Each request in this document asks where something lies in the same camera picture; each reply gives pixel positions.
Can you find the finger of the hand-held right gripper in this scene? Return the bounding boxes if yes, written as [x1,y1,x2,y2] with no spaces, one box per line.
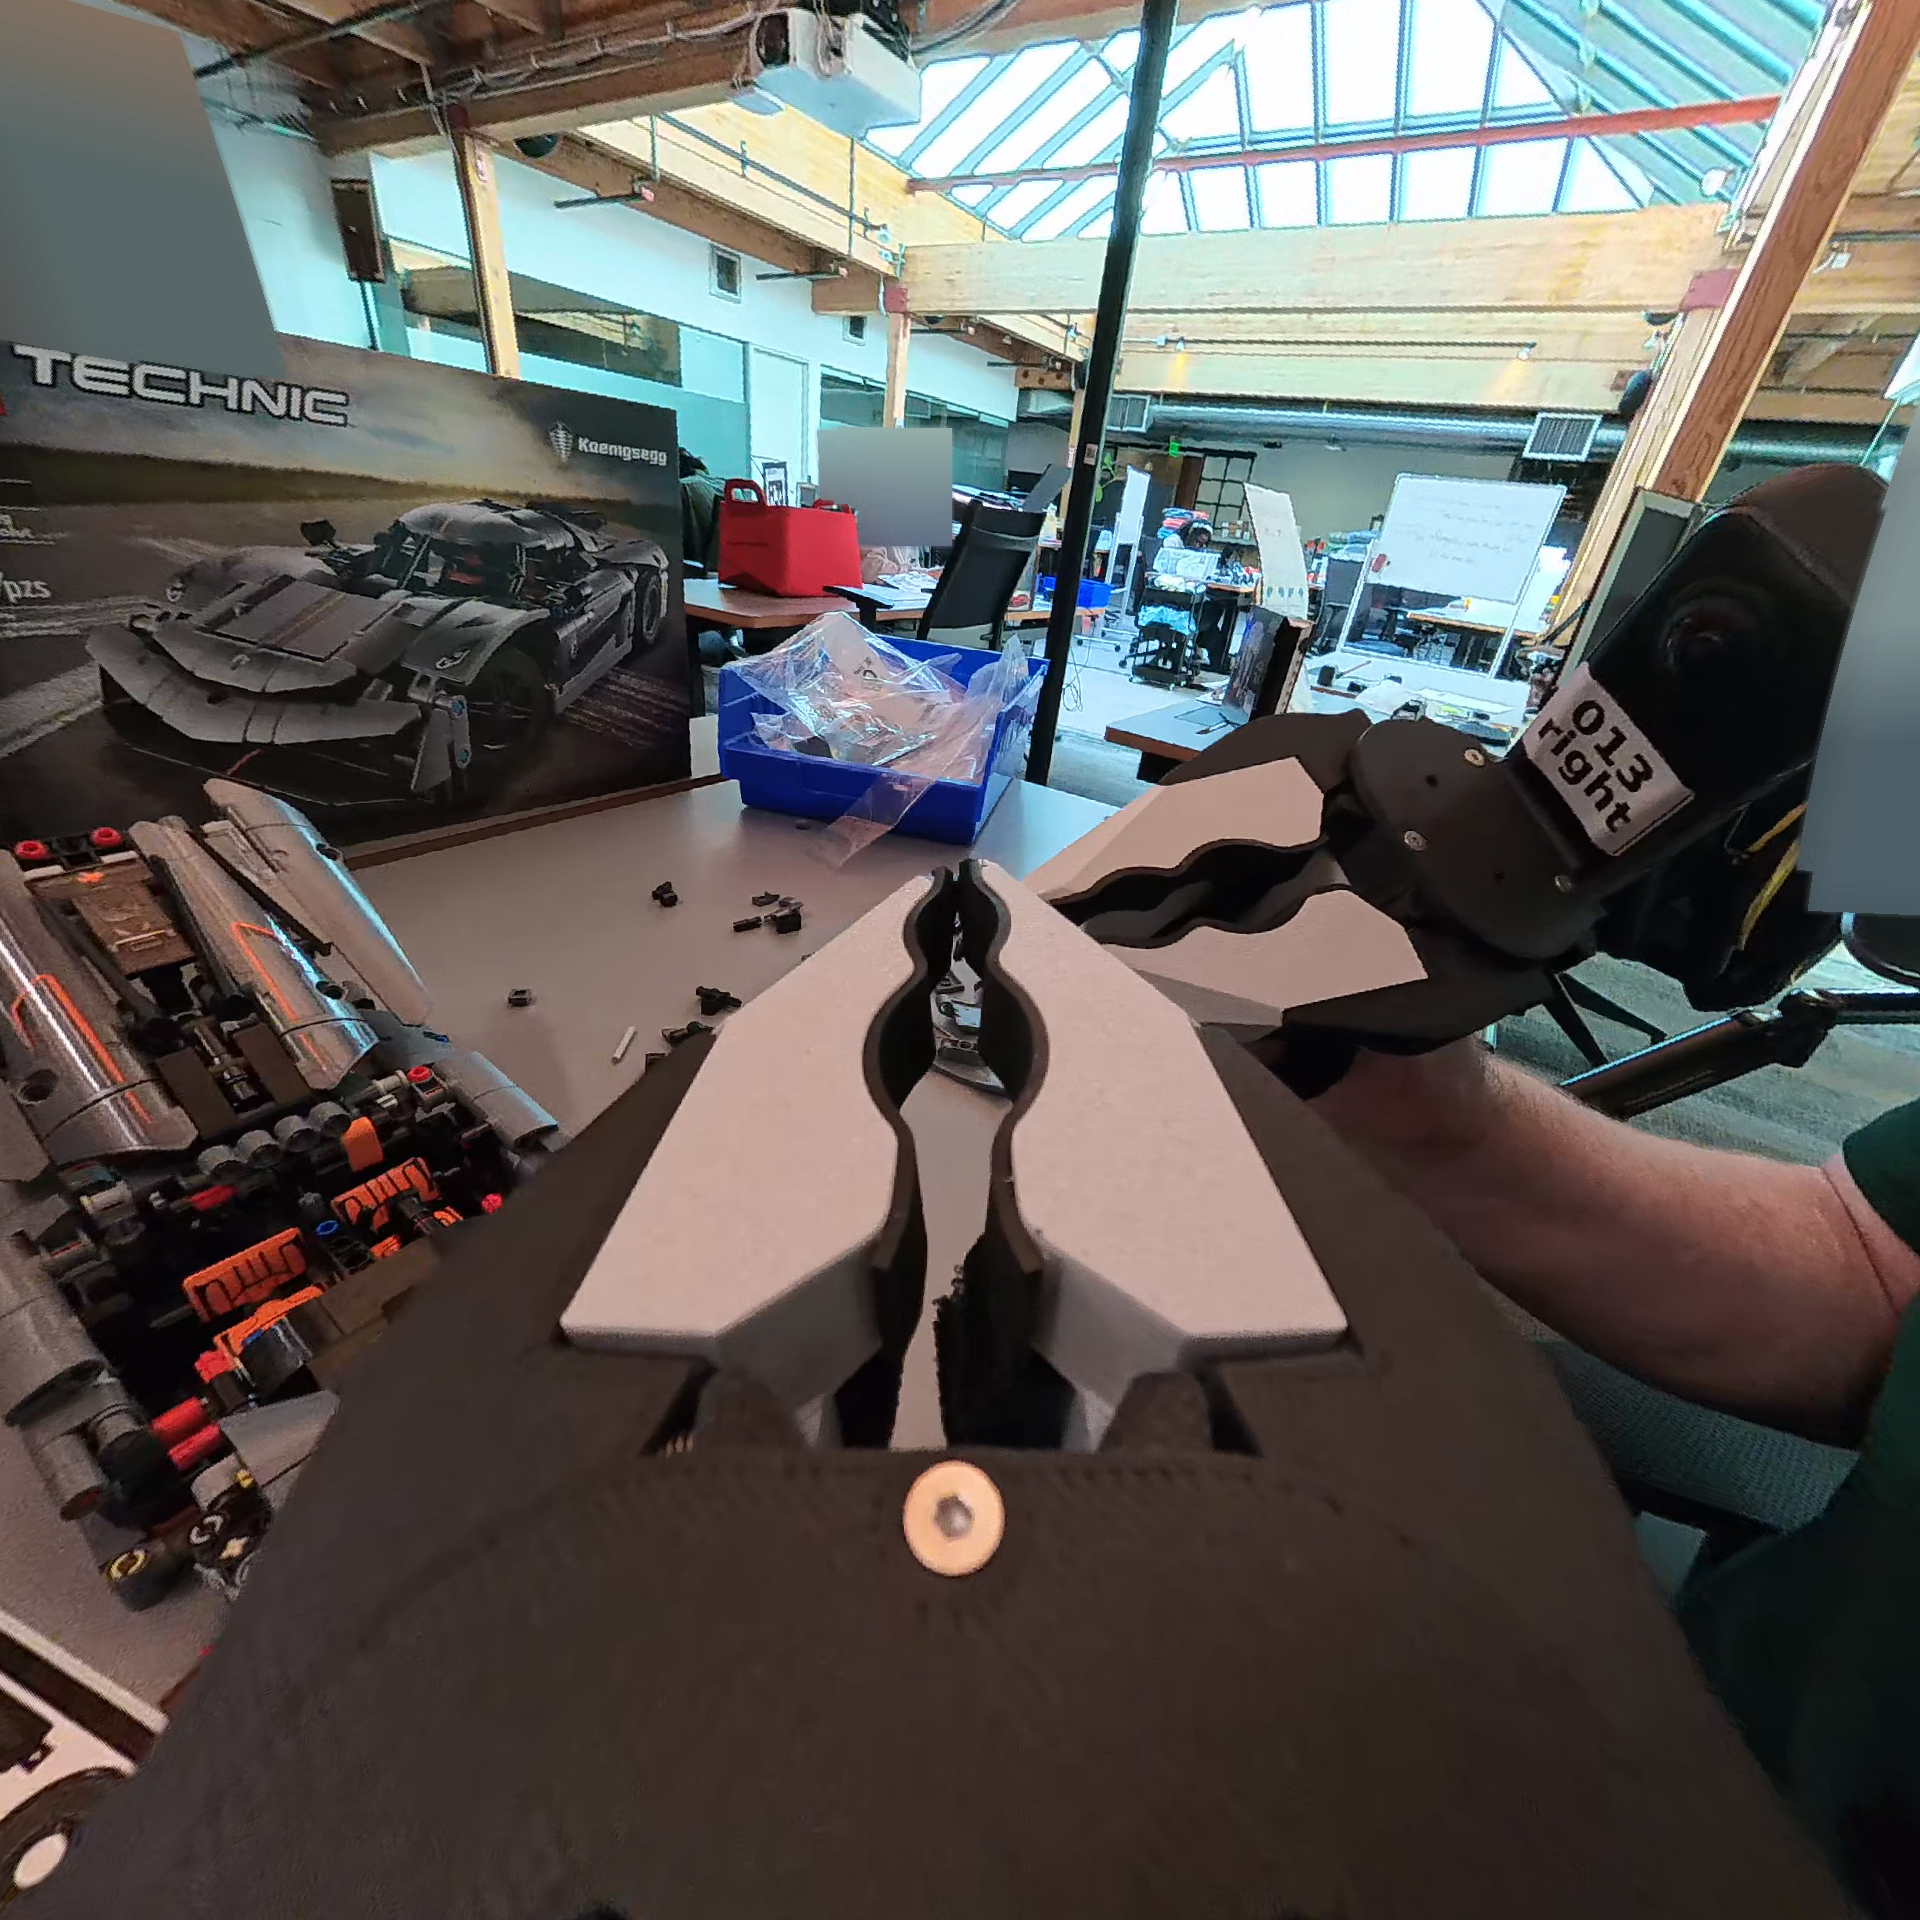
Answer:
[1026,755,1352,951]
[1093,884,1432,1038]

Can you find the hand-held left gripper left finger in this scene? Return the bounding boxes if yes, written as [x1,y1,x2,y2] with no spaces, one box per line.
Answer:
[557,866,965,1446]

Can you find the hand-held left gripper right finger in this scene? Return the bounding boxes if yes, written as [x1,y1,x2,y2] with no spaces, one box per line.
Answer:
[967,862,1349,1449]

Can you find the grey lego panel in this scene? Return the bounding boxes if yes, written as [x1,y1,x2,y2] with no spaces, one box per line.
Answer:
[926,967,1022,1101]

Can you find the person's right forearm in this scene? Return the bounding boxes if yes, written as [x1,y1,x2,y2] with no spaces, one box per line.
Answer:
[1308,1034,1895,1450]

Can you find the scattered small lego pieces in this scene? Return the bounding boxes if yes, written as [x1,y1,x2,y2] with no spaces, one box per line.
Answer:
[509,882,811,1060]

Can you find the grey lego car model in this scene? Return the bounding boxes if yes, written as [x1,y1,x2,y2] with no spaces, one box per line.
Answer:
[0,776,569,1621]

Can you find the dark lego set box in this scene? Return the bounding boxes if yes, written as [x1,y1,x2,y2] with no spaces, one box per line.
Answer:
[0,333,695,852]

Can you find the white whiteboard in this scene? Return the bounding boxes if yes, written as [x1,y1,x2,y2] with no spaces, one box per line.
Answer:
[1338,473,1569,663]

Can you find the black office chair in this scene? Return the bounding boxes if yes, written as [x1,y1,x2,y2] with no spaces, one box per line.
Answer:
[917,499,1048,650]

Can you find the black metal rod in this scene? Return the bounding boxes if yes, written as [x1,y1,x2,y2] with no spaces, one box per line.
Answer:
[1559,982,1920,1121]

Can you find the clear plastic bags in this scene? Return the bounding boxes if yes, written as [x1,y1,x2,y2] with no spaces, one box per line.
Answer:
[743,612,1038,865]

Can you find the blue plastic parts bin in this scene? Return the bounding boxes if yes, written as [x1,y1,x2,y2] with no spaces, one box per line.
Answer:
[716,631,1048,847]

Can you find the black pole with disc head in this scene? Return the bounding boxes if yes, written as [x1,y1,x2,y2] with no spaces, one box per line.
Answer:
[1023,0,1181,786]

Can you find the wooden office desk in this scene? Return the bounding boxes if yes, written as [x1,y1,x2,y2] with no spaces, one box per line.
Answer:
[682,577,1111,632]

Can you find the red tote bag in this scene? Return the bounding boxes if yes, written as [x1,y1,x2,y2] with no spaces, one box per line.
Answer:
[716,481,863,599]

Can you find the white sticker sheet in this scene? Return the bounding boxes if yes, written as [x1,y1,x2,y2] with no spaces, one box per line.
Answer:
[0,1612,170,1896]

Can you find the white ceiling projector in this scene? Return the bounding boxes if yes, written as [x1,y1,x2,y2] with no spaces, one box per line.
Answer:
[745,4,924,140]

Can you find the wooden post with red bracket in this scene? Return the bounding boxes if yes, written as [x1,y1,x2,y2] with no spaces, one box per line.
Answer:
[1559,0,1920,603]

